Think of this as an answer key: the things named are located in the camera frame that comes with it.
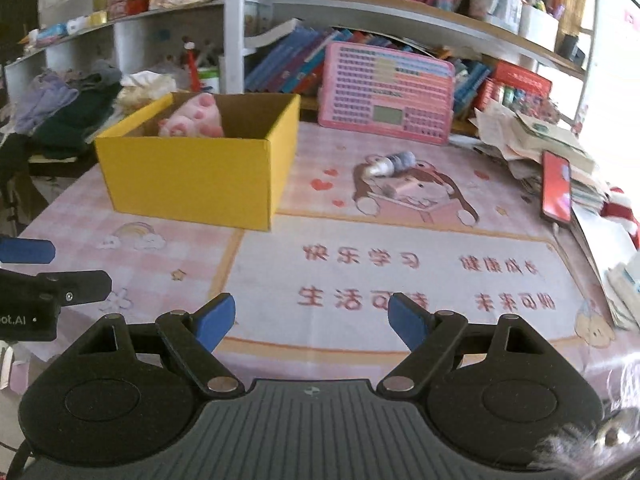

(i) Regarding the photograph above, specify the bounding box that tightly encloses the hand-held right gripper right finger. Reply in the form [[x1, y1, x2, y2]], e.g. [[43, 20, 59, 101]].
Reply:
[[375, 291, 549, 398]]

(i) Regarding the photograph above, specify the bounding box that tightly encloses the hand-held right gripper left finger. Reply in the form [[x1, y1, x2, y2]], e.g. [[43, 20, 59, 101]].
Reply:
[[70, 292, 246, 401]]

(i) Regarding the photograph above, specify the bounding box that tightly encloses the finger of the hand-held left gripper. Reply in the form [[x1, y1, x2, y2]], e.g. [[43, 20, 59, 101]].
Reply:
[[0, 269, 114, 312], [0, 238, 57, 265]]

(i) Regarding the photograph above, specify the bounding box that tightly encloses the yellow cardboard box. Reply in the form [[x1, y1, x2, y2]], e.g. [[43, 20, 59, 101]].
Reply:
[[94, 91, 302, 232]]

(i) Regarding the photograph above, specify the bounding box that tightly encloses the pink pig plush toy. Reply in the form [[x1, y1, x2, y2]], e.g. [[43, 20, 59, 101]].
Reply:
[[157, 92, 224, 138]]

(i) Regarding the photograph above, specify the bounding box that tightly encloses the dark green cloth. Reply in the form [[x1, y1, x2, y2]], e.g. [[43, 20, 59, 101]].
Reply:
[[32, 85, 126, 161]]

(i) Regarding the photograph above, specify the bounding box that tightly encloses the purple cloth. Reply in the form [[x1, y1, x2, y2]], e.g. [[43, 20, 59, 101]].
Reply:
[[12, 71, 81, 133]]

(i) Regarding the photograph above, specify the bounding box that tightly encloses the small grey white bottle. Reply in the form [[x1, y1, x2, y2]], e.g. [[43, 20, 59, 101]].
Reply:
[[367, 150, 417, 178]]

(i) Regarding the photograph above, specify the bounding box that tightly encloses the grey cloth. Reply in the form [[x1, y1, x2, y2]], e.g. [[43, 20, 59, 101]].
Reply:
[[75, 60, 123, 88]]

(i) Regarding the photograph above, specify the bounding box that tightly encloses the red smartphone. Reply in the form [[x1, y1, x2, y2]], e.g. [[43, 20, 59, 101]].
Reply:
[[541, 150, 572, 224]]

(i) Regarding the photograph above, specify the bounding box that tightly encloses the plastic bag of snacks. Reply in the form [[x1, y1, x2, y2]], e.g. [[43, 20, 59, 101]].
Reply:
[[117, 71, 173, 111]]

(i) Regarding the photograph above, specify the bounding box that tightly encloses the stack of white papers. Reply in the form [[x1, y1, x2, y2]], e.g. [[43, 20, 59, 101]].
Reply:
[[570, 205, 640, 331]]

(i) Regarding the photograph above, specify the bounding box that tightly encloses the grey furry thing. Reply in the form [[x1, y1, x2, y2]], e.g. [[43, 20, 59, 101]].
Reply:
[[535, 355, 640, 476]]

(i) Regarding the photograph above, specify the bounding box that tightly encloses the blue small box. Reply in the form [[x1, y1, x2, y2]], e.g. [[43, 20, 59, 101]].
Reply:
[[35, 24, 68, 44]]

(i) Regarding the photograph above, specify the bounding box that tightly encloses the pile of papers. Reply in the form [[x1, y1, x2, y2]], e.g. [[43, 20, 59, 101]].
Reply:
[[472, 102, 608, 216]]

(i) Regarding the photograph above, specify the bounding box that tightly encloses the pink learning tablet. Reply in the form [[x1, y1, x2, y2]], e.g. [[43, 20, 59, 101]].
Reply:
[[317, 41, 456, 147]]

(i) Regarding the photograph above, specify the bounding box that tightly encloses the yellow white small box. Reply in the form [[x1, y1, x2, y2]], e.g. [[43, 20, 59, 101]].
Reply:
[[67, 10, 108, 31]]

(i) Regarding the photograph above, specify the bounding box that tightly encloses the white green jar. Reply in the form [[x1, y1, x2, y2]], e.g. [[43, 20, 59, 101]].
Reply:
[[197, 66, 221, 95]]

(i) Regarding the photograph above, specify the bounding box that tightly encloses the red white plush toy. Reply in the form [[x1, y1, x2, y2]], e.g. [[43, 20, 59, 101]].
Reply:
[[600, 186, 640, 251]]

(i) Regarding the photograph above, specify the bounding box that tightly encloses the row of blue leaning books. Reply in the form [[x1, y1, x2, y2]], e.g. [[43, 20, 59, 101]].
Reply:
[[245, 22, 493, 111]]

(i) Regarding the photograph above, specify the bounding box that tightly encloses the red book set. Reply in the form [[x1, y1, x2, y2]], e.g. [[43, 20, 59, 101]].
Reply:
[[475, 60, 553, 113]]

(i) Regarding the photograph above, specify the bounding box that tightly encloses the white bookshelf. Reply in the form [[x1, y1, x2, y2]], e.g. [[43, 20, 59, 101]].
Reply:
[[0, 0, 601, 136]]

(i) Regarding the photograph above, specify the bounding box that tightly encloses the thick grey book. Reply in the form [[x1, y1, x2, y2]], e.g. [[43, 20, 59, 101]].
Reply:
[[245, 17, 304, 54]]

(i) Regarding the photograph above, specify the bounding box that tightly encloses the black pen holder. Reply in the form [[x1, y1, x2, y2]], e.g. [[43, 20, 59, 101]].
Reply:
[[557, 32, 586, 66]]

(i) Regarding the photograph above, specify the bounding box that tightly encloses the white pen holder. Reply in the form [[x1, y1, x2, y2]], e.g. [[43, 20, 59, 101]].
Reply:
[[517, 2, 560, 52]]

